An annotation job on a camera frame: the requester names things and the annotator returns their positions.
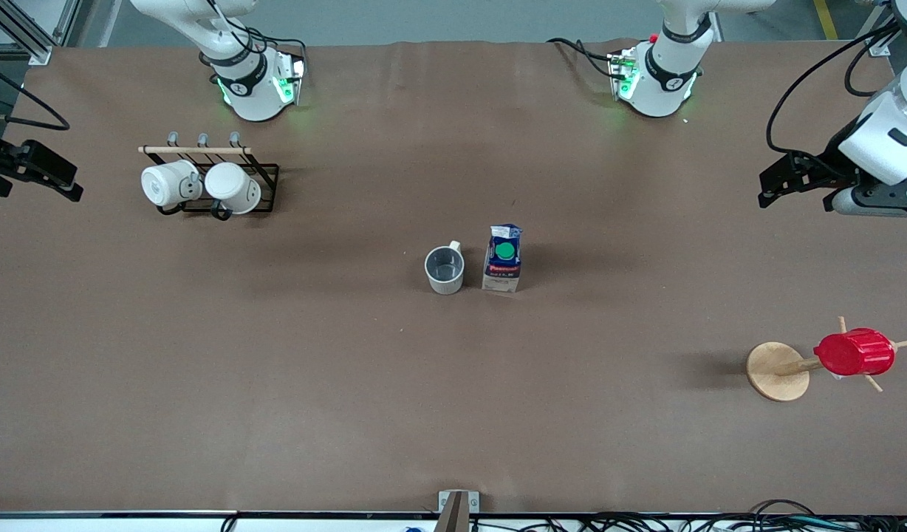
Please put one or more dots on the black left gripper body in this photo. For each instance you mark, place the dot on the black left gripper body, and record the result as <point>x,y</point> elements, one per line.
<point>825,164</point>

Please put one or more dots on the blue white milk carton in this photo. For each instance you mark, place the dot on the blue white milk carton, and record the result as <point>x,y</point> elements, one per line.
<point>504,266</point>

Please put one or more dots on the white mug with grey inside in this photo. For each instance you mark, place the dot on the white mug with grey inside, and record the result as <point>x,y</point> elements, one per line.
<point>445,270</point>

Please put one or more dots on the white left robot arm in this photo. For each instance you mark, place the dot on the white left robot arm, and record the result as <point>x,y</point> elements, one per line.
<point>893,137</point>

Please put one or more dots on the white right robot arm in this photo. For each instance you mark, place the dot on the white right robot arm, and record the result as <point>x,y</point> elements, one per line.
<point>250,92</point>

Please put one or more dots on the red plastic cup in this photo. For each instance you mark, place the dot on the red plastic cup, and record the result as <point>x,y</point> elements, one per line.
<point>856,353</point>

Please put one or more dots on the white hanging mug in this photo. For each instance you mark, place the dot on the white hanging mug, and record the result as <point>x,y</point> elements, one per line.
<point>165,185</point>
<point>233,188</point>

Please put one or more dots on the wooden mug tree stand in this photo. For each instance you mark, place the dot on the wooden mug tree stand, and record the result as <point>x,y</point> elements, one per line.
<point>777,369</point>

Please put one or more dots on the green lit control box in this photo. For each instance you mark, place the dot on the green lit control box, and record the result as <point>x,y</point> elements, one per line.
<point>623,74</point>
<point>287,81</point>

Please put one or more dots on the brown table cover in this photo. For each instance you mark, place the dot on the brown table cover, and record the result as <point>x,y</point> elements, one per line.
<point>453,406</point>

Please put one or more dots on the aluminium frame profile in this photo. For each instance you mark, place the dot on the aluminium frame profile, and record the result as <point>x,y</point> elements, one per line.
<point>25,33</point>
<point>880,46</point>

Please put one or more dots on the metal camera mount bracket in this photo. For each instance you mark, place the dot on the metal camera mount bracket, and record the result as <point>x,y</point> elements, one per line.
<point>444,499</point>

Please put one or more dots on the brown mount post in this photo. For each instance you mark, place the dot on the brown mount post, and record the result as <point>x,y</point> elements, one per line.
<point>453,517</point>

